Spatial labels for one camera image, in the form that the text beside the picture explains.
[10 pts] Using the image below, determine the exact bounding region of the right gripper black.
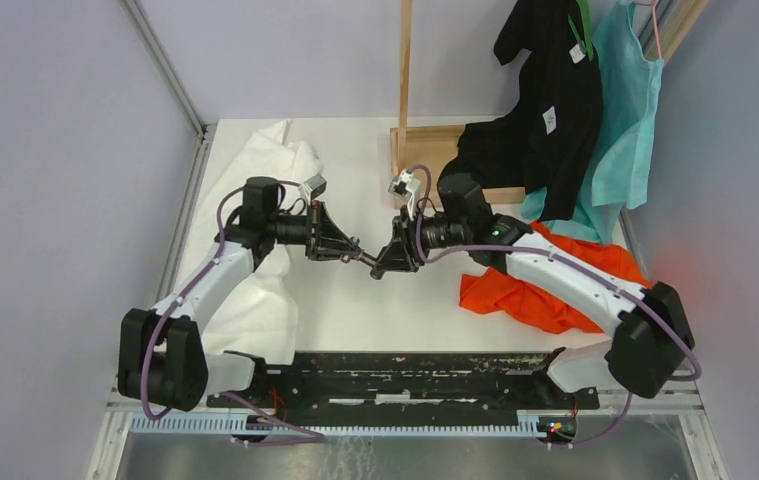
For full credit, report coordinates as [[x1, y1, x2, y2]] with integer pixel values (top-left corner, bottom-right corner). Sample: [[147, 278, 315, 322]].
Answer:
[[371, 207, 467, 275]]

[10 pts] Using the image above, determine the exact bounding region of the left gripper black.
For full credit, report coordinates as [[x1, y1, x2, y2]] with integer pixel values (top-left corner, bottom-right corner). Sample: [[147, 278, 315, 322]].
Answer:
[[269, 201, 362, 262]]

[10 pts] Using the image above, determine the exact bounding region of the dark metal faucet body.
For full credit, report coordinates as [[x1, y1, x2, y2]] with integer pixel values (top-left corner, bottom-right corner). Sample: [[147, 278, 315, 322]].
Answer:
[[362, 254, 388, 280]]

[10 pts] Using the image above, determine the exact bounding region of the small silver tee fitting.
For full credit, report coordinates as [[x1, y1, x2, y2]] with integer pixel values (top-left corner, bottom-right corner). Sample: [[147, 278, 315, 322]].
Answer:
[[341, 237, 375, 267]]

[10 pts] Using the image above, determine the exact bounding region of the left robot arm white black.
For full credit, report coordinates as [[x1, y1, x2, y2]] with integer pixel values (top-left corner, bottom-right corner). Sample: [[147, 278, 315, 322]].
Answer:
[[117, 176, 376, 420]]

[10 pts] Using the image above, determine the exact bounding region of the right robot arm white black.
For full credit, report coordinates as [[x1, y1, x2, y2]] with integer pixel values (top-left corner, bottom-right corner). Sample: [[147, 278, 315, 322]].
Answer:
[[371, 169, 703, 408]]

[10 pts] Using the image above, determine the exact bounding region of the wooden clothes rack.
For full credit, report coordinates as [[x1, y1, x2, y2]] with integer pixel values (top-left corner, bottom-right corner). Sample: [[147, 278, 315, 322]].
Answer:
[[389, 1, 523, 175]]

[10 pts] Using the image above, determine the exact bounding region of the orange cloth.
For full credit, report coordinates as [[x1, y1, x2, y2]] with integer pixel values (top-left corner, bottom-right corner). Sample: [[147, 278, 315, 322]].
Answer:
[[459, 222, 650, 334]]

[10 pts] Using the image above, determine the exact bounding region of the white towel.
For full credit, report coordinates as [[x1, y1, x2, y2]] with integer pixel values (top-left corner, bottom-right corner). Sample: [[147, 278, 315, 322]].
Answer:
[[177, 119, 323, 365]]

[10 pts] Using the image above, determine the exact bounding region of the black t-shirt hanging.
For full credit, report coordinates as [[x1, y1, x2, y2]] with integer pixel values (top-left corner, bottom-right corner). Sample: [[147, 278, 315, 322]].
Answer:
[[441, 1, 603, 221]]

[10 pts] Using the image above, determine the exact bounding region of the teal garment hanging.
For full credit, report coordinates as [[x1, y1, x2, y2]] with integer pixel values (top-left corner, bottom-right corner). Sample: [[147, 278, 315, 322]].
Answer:
[[545, 1, 664, 244]]

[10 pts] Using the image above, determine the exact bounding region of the green hanger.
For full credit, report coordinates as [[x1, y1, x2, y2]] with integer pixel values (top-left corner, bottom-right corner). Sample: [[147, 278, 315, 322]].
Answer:
[[567, 0, 595, 63]]

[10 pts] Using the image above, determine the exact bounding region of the pink hanger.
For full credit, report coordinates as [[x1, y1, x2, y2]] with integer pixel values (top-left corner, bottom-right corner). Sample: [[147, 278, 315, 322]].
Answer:
[[635, 0, 663, 61]]

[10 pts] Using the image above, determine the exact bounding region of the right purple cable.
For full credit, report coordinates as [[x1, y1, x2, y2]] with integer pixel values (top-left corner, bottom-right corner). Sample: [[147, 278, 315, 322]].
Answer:
[[405, 164, 703, 383]]

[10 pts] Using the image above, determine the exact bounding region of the purple cable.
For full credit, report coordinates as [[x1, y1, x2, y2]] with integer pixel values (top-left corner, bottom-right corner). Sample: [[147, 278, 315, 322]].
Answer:
[[139, 180, 304, 423], [405, 164, 703, 383]]

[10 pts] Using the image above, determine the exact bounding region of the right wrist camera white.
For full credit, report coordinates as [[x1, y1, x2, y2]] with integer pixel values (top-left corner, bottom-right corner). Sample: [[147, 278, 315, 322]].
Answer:
[[388, 170, 422, 211]]

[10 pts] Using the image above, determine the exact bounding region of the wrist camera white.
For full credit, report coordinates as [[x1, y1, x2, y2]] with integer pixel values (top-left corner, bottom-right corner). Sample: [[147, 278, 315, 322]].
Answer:
[[388, 170, 422, 211], [299, 174, 327, 203]]

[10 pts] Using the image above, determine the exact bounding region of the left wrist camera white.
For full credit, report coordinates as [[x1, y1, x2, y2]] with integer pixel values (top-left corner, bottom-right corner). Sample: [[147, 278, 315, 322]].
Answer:
[[299, 174, 327, 203]]

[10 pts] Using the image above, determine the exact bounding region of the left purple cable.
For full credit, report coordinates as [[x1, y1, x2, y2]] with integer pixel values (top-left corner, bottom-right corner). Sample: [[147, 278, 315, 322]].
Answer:
[[139, 180, 304, 423]]

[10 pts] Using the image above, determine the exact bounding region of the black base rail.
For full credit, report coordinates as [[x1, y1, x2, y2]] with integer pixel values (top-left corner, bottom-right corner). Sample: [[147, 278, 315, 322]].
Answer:
[[241, 351, 600, 427]]

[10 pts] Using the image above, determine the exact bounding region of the white cable duct strip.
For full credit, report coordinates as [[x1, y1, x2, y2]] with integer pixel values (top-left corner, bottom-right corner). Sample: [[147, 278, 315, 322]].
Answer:
[[129, 412, 545, 439]]

